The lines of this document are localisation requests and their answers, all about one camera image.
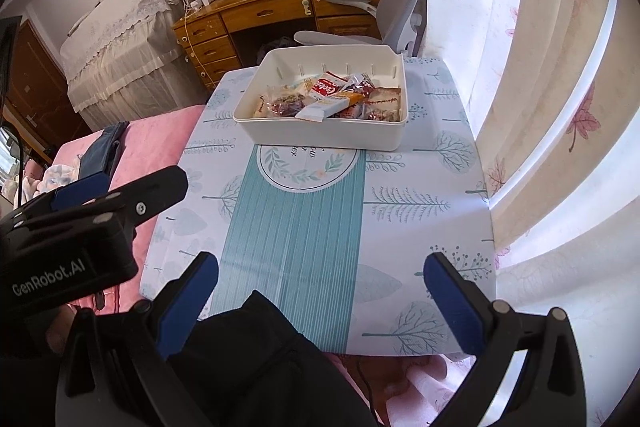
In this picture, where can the red white snack packet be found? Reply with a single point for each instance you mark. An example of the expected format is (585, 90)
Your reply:
(359, 83)

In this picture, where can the pale printed cloth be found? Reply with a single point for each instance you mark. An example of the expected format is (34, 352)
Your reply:
(57, 177)

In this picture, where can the leaf print curtain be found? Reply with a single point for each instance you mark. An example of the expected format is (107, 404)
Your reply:
(540, 57)

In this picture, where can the blue jeans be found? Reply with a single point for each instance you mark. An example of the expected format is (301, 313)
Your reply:
(102, 152)

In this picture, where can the dark snack packet red label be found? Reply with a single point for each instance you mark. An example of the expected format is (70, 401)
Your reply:
(285, 103)

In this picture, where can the person's black trousers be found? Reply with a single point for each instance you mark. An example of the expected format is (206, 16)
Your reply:
(270, 357)

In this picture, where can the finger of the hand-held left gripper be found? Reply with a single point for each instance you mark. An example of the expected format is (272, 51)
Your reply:
(80, 192)
(150, 197)

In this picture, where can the wooden desk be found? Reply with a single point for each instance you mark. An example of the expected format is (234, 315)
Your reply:
(260, 12)

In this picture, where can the wooden door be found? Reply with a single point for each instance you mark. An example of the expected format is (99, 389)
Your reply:
(45, 92)

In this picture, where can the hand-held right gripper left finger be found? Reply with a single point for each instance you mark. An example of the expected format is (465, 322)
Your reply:
(187, 302)

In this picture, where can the white narrow snack packet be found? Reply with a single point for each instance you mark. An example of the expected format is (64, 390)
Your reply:
(317, 111)

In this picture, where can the lace cloth covered cabinet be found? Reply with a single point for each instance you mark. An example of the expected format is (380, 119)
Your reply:
(125, 57)

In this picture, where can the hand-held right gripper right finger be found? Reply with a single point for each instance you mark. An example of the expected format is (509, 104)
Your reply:
(452, 302)

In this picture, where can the red cookie packet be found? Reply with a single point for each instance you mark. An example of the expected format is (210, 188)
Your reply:
(327, 88)

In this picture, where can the white plastic bin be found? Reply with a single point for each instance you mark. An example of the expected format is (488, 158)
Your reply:
(320, 134)

